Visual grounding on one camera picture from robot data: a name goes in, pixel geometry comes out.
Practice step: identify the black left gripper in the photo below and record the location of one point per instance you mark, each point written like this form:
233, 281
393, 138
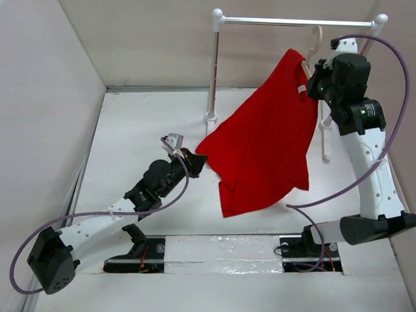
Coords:
194, 161

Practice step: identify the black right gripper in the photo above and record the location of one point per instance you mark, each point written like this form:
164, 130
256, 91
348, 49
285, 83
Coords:
314, 90

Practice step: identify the wooden clothes hanger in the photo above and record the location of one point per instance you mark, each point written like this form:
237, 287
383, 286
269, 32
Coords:
318, 33

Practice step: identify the red t shirt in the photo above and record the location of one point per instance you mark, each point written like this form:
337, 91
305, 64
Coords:
260, 151

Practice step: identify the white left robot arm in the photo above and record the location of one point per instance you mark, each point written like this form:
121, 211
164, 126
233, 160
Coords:
57, 255

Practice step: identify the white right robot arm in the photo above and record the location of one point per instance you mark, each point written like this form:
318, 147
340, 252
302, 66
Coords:
381, 215

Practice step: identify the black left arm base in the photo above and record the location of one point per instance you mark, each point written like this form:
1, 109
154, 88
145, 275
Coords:
146, 255

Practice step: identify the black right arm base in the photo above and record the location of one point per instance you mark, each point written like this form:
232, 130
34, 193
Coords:
299, 253

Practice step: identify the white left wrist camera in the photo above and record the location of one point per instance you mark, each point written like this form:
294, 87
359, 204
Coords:
172, 144

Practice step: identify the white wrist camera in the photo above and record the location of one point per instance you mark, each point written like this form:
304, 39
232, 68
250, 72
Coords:
341, 46
172, 144

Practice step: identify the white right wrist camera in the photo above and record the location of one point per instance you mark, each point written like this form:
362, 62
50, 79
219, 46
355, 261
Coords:
341, 46

